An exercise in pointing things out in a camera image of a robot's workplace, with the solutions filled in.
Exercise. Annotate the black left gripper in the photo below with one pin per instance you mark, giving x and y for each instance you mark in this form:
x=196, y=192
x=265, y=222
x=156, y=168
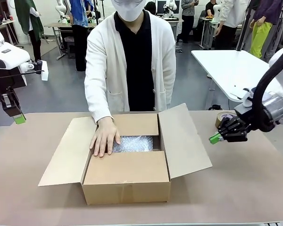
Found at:
x=4, y=81

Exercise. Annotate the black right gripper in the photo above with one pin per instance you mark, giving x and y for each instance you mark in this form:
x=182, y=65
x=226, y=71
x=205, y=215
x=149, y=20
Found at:
x=244, y=127

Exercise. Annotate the brown cardboard box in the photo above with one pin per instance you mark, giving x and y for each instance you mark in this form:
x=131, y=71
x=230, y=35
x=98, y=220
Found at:
x=125, y=169

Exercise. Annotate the person's right forearm white sleeve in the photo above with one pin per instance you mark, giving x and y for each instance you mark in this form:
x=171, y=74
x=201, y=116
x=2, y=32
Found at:
x=96, y=101

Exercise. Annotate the person's left forearm white sleeve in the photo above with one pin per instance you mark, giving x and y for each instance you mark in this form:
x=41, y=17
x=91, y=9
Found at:
x=169, y=94

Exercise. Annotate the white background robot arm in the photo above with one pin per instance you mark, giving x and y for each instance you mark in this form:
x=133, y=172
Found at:
x=60, y=9
x=216, y=10
x=172, y=5

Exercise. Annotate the bubble wrap sheet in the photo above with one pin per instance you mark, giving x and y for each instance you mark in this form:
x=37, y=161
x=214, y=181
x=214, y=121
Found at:
x=136, y=143

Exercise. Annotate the person's right hand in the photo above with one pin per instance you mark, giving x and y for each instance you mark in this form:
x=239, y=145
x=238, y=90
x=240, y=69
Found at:
x=106, y=136

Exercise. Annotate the brown packing tape roll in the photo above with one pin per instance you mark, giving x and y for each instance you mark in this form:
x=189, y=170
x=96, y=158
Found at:
x=222, y=116

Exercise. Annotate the black bag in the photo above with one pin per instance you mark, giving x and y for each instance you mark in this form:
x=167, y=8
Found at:
x=215, y=107

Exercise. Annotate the white side table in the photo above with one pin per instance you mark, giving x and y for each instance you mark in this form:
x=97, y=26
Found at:
x=226, y=66

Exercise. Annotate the black storage bin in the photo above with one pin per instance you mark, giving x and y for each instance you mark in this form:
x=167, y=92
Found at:
x=69, y=47

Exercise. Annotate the light wooden background table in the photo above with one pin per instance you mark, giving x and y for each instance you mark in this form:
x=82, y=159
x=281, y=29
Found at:
x=9, y=22

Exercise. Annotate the dark background work table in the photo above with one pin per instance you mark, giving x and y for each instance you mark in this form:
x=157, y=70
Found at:
x=61, y=24

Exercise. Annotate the grey background desk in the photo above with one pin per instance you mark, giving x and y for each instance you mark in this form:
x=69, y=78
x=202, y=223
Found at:
x=206, y=30

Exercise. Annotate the person in white cardigan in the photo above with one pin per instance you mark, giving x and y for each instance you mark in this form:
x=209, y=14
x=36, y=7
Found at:
x=136, y=58

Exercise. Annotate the black stand pole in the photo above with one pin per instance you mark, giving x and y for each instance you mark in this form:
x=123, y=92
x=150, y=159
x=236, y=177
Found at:
x=246, y=21

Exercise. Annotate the person in blue patterned shirt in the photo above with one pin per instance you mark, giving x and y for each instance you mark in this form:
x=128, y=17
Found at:
x=79, y=14

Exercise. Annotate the person in dark clothes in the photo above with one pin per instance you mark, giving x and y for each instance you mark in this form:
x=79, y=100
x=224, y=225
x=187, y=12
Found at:
x=187, y=21

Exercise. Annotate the background person in white shirt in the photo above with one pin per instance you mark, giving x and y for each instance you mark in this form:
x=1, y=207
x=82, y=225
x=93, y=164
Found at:
x=231, y=14

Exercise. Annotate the computer monitor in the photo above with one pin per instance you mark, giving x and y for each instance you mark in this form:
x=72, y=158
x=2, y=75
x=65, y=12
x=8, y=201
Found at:
x=160, y=7

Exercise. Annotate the person in yellow hoodie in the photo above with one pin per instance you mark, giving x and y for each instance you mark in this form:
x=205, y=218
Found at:
x=151, y=7

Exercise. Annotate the white face mask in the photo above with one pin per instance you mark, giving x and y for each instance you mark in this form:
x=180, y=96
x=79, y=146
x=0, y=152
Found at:
x=129, y=11

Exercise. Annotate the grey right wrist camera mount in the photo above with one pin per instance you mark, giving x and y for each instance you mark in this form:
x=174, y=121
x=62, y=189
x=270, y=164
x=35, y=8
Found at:
x=244, y=107

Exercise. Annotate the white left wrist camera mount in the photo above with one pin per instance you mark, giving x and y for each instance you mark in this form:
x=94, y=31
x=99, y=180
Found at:
x=44, y=70

